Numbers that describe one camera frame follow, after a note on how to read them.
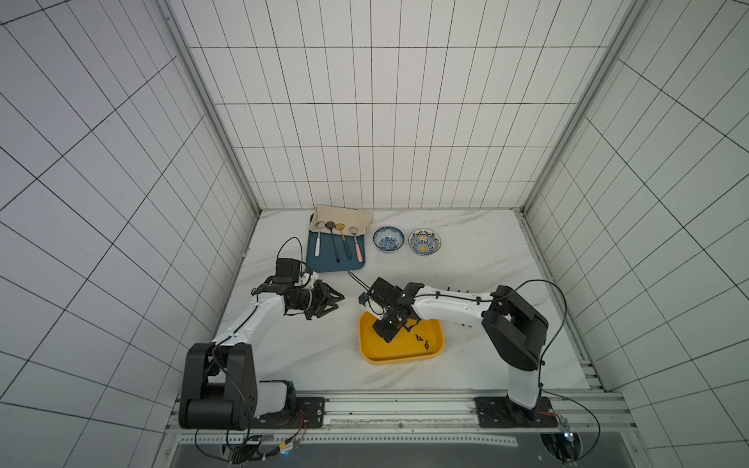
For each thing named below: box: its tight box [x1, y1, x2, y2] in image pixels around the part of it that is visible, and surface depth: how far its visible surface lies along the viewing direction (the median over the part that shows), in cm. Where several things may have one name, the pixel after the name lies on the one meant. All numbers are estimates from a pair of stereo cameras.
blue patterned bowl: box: [372, 226, 405, 254], surface depth 109 cm
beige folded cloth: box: [309, 203, 374, 234], surface depth 119 cm
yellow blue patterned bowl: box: [407, 228, 442, 257], surface depth 109 cm
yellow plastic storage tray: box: [358, 312, 445, 365], surface depth 81 cm
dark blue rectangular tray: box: [306, 230, 366, 273], surface depth 108 cm
